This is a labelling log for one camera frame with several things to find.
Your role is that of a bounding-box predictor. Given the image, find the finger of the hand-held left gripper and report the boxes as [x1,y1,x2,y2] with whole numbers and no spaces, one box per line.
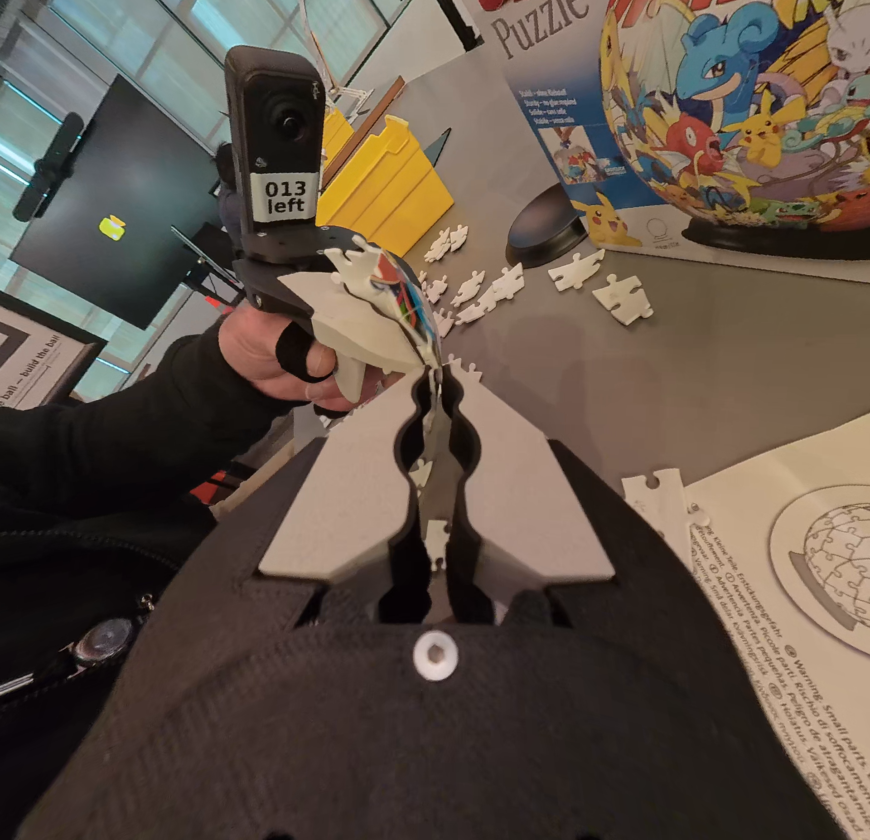
[277,271,424,373]

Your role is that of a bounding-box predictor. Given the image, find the black video bar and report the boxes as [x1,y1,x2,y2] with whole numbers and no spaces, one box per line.
[12,111,86,223]

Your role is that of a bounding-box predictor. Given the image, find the black wall monitor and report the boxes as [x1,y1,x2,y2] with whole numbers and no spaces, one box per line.
[10,73,228,331]

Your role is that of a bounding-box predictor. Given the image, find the white puzzle pieces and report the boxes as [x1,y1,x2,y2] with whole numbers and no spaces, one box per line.
[416,224,711,562]

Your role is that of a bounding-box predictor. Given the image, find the yellow plastic case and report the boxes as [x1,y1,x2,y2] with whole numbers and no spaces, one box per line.
[314,106,455,259]

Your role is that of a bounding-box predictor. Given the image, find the black round ball stand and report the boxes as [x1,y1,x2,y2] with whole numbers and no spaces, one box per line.
[505,186,589,268]

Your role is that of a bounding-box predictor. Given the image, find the colourful cartoon puzzle box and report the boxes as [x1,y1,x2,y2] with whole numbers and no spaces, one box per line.
[452,0,870,283]

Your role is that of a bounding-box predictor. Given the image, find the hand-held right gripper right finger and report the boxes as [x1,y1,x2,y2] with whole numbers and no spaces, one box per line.
[440,367,617,625]

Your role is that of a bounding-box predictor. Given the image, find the person's left hand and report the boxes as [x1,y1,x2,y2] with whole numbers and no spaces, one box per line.
[217,305,382,414]

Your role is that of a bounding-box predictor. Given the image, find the person's black jacket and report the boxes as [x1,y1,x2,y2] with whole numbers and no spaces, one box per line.
[0,493,218,840]

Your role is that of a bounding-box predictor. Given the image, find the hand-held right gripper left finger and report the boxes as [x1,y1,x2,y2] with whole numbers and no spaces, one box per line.
[257,369,436,625]

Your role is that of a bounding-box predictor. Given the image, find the white instruction sheet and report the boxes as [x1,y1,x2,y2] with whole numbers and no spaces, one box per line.
[683,412,870,840]

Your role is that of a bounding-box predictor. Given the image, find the person's left forearm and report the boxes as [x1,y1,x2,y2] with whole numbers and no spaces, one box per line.
[0,316,300,521]

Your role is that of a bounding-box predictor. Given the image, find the small white puzzle section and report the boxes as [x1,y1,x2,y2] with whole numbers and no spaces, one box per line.
[325,236,443,365]

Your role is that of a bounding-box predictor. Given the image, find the black framed white sign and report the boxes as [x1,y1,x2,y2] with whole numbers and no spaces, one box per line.
[0,291,110,411]

